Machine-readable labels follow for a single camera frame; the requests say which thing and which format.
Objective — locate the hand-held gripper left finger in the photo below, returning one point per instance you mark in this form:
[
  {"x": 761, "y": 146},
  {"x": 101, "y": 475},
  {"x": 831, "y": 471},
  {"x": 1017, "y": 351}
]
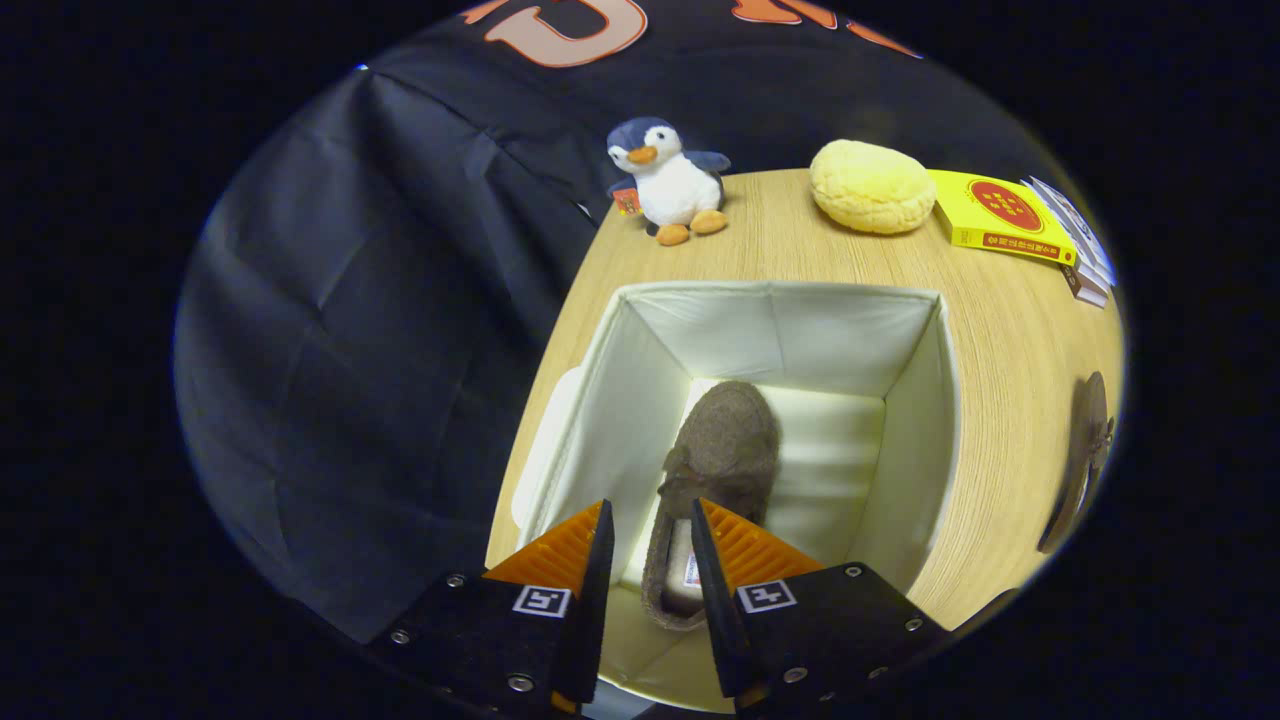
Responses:
[{"x": 592, "y": 620}]

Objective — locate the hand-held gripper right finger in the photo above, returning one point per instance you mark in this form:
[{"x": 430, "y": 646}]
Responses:
[{"x": 715, "y": 620}]

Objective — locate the brown felt shoe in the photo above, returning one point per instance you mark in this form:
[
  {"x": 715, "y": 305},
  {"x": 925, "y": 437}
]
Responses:
[
  {"x": 725, "y": 440},
  {"x": 1085, "y": 440}
]

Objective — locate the beige fabric storage box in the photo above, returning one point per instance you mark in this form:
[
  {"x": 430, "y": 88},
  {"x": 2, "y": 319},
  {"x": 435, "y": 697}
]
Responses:
[{"x": 780, "y": 340}]

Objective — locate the black backdrop cloth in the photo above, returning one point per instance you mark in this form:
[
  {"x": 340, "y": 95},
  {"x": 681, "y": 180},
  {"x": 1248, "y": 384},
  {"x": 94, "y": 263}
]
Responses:
[{"x": 350, "y": 350}]

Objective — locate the penguin plush toy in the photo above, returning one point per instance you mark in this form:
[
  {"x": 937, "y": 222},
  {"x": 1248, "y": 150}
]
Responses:
[{"x": 675, "y": 185}]

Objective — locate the yellow bun-shaped plush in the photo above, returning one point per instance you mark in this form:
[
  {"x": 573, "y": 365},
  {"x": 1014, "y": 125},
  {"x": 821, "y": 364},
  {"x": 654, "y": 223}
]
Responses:
[{"x": 870, "y": 185}]

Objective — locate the yellow book with red circle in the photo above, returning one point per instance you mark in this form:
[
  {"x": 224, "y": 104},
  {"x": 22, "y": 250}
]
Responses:
[{"x": 1000, "y": 210}]

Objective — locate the white illustrated book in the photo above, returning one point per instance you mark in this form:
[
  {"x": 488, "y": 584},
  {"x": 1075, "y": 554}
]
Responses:
[{"x": 1075, "y": 225}]

